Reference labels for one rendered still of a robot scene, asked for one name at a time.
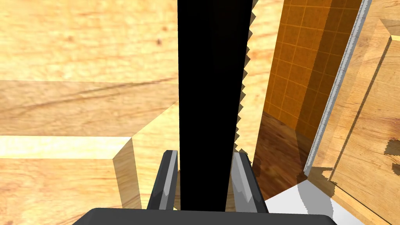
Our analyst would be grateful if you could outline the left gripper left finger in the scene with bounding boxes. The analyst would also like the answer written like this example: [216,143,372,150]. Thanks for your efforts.
[146,150,179,211]

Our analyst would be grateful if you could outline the wooden cupboard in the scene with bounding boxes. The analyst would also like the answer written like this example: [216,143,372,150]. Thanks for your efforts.
[307,0,400,225]

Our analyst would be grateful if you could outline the light wooden cupboard door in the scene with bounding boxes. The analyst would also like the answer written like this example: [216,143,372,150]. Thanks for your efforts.
[0,0,286,225]

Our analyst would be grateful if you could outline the black bar handle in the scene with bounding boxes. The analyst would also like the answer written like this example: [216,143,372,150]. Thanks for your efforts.
[177,0,254,213]

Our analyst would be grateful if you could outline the grey bar handle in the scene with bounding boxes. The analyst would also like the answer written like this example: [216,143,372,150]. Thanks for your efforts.
[303,0,373,177]

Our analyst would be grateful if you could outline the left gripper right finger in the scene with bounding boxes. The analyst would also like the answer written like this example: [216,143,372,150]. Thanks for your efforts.
[230,151,269,214]

